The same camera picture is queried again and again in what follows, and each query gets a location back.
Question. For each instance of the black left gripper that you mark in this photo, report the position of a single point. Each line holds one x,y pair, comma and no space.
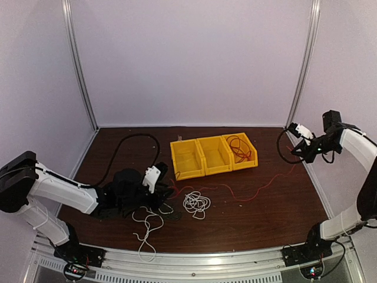
159,192

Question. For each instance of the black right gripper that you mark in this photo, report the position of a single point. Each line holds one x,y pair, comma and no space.
309,156

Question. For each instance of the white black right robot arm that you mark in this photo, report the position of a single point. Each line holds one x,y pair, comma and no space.
359,191

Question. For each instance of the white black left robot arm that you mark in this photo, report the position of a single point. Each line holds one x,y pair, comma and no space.
24,179

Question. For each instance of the yellow bin right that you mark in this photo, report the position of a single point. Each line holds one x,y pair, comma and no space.
244,154

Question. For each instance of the yellow bin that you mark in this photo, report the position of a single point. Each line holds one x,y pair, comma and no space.
244,154
188,159
217,157

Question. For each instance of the yellow bin left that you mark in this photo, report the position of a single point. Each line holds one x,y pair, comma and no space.
188,159

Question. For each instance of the yellow bin middle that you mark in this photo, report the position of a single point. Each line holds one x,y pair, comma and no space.
217,157

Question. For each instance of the left circuit board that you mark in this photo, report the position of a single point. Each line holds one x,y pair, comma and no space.
74,272

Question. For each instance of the circuit board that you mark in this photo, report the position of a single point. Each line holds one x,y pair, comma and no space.
312,272
74,272

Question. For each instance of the right circuit board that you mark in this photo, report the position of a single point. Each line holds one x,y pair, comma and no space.
312,272

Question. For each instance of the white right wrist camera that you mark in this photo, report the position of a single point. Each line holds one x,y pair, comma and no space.
300,131

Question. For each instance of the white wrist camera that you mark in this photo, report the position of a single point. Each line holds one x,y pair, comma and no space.
300,131
153,175

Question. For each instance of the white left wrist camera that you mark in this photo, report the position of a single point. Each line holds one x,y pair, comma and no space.
153,175

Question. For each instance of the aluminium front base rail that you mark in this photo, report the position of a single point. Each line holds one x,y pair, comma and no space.
263,265

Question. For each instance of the aluminium right corner post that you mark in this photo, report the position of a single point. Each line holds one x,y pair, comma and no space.
307,55

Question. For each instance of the aluminium corner post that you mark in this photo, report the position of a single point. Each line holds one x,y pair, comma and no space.
307,55
72,41

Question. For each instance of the aluminium left corner post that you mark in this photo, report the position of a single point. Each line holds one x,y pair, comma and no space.
72,41

